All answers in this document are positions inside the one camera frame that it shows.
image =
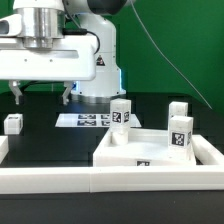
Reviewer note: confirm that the white right fence piece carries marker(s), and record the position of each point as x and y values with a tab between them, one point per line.
205	152

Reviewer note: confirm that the white fence piece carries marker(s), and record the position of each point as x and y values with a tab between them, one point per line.
205	152
4	148

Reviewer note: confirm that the white left fence piece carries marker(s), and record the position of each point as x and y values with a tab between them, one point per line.
4	148

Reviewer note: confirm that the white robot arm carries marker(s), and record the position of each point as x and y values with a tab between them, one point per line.
44	21

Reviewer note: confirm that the white front fence wall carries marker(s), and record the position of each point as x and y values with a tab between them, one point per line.
110	179

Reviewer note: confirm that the white square tabletop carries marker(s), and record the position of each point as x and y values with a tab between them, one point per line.
145	147

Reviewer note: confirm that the white tag marker sheet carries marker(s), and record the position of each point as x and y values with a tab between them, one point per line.
85	120

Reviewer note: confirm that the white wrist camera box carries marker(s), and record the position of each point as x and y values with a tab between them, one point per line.
10	26

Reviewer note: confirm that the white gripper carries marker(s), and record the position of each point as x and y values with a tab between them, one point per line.
70	59

